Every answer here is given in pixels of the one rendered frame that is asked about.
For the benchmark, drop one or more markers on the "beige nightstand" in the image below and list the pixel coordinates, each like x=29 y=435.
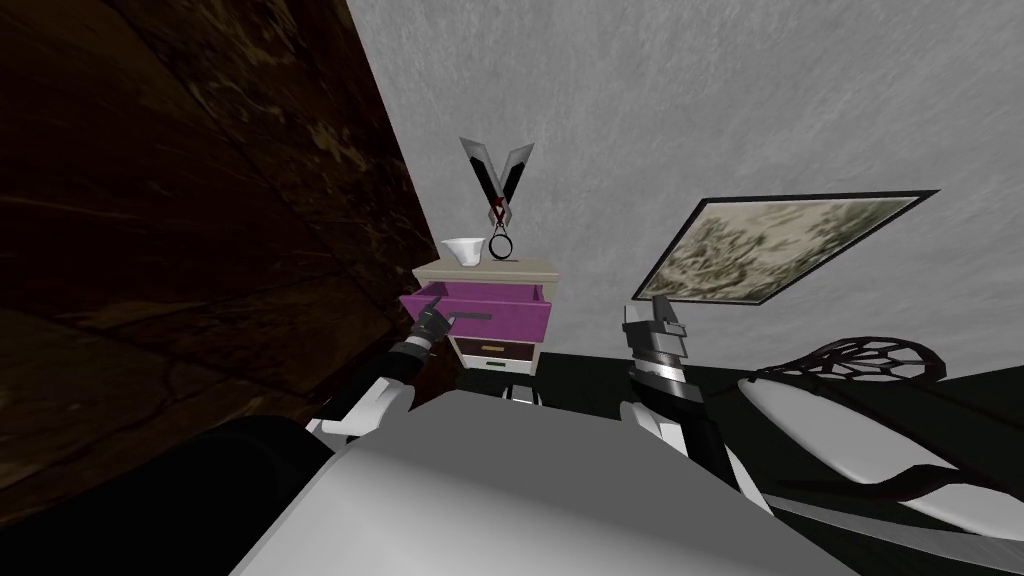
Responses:
x=512 y=352

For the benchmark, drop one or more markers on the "white bowl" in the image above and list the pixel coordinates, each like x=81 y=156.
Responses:
x=464 y=250

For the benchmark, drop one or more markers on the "scissor-shaped black silver ornament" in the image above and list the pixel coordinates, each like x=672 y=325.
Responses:
x=498 y=184

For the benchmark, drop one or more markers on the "purple drawer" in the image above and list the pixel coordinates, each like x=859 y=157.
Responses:
x=512 y=318

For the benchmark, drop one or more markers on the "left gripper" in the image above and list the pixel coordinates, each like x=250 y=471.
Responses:
x=432 y=326

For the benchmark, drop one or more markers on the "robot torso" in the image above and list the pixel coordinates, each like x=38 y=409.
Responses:
x=512 y=496

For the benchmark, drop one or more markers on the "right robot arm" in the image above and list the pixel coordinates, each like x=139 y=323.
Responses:
x=680 y=400

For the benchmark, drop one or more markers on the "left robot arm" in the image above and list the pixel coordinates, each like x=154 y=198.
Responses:
x=376 y=404

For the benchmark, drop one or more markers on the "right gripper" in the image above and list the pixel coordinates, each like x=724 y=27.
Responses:
x=658 y=342

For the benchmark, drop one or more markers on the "black-framed landscape picture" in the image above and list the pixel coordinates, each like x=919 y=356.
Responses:
x=768 y=244

